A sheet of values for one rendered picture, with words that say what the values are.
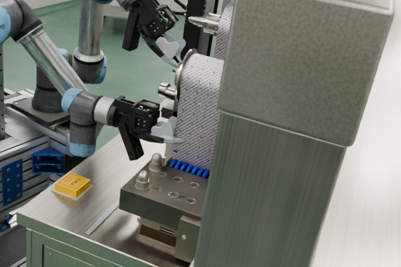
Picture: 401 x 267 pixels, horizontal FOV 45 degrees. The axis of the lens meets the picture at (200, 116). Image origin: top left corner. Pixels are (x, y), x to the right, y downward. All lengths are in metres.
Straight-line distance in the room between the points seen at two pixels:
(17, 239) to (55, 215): 1.04
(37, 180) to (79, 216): 0.80
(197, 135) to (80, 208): 0.36
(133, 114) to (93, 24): 0.66
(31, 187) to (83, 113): 0.80
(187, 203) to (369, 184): 0.67
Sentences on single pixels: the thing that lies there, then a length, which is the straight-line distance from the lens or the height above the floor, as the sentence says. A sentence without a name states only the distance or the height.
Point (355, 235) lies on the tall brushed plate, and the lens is 0.46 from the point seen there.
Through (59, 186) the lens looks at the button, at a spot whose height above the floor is 0.92.
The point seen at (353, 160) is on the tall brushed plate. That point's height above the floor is 1.44.
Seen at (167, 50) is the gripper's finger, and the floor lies 1.31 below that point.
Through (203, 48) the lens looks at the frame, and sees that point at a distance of 1.66.
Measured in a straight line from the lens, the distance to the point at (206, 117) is 1.24.
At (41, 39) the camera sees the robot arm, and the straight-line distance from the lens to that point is 1.49.
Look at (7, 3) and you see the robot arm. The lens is 1.40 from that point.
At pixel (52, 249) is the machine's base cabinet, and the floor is 0.82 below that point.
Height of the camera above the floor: 1.69
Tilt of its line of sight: 24 degrees down
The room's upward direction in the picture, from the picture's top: 9 degrees clockwise
